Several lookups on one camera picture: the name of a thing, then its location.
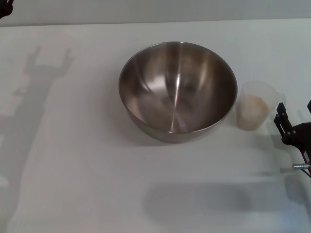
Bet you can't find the clear plastic measuring cup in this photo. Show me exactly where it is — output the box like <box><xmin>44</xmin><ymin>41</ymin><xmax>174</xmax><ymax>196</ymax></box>
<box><xmin>235</xmin><ymin>81</ymin><xmax>286</xmax><ymax>132</ymax></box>

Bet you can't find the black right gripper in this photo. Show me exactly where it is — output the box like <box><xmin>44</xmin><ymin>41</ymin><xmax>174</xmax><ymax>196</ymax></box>
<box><xmin>274</xmin><ymin>100</ymin><xmax>311</xmax><ymax>162</ymax></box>

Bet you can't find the stainless steel mixing bowl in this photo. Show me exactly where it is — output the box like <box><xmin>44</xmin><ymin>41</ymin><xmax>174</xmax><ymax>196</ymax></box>
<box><xmin>118</xmin><ymin>41</ymin><xmax>238</xmax><ymax>144</ymax></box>

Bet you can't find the right arm cable with connector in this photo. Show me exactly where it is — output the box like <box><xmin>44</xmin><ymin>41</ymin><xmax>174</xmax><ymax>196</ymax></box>
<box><xmin>292</xmin><ymin>164</ymin><xmax>311</xmax><ymax>179</ymax></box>

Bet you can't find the uncooked rice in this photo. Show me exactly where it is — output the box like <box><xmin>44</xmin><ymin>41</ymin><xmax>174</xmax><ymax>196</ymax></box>
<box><xmin>237</xmin><ymin>94</ymin><xmax>270</xmax><ymax>131</ymax></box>

